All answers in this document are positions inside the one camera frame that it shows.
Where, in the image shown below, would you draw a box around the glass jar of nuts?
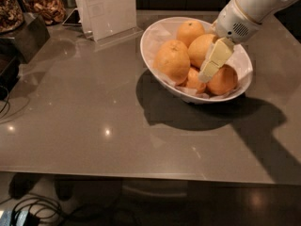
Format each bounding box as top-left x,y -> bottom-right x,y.
0,0 -> 24,33

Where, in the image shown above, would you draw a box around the black box stand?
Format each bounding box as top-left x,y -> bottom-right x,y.
0,13 -> 50,63

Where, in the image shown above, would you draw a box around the clear acrylic sign holder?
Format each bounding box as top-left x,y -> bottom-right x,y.
75,0 -> 137,41

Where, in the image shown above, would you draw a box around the bottom right orange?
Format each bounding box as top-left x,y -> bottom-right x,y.
207,64 -> 238,95

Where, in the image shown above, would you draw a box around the bottom middle orange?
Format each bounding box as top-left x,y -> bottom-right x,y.
180,67 -> 206,94

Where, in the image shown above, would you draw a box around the white paper bowl liner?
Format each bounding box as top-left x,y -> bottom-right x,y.
147,22 -> 251,100

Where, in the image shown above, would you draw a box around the glass jar of dried snacks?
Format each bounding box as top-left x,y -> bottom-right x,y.
22,0 -> 66,25

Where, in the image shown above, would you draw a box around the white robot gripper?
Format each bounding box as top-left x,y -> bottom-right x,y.
198,0 -> 261,83

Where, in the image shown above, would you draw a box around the left large orange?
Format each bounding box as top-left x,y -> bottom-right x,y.
152,40 -> 190,85

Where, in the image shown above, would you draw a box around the yellowish orange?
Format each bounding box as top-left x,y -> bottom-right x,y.
188,34 -> 218,68

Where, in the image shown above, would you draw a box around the top back orange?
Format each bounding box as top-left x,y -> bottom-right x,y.
176,20 -> 205,46

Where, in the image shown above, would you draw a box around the black cable at left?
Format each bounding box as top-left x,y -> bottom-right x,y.
0,84 -> 11,115

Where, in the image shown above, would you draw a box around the black cable on floor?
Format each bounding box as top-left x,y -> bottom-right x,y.
0,191 -> 104,226

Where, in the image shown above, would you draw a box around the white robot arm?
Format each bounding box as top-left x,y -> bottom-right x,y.
198,0 -> 299,83

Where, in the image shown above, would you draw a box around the white oval bowl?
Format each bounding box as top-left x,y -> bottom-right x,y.
139,16 -> 254,105

